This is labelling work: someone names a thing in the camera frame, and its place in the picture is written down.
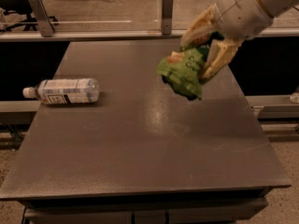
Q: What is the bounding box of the left metal rail bracket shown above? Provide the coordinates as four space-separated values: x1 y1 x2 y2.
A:
28 0 54 37

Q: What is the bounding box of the middle metal rail bracket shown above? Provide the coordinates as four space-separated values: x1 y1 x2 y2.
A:
161 0 174 35

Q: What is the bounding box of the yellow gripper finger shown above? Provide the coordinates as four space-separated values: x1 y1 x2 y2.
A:
180 4 220 49
198 37 243 80

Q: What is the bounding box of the green rice chip bag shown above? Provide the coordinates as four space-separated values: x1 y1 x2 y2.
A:
156 32 224 101

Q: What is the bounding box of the metal rail bracket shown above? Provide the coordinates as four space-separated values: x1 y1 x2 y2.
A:
161 0 174 35
28 0 54 37

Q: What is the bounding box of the clear plastic water bottle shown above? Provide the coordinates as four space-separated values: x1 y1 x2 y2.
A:
22 78 99 105

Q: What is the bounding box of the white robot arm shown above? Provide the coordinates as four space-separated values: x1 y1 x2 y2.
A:
180 0 299 81

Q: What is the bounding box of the black office chair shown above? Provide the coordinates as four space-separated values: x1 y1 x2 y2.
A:
0 0 59 32

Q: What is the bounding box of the metal railing bar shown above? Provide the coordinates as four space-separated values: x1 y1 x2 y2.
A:
0 27 299 43

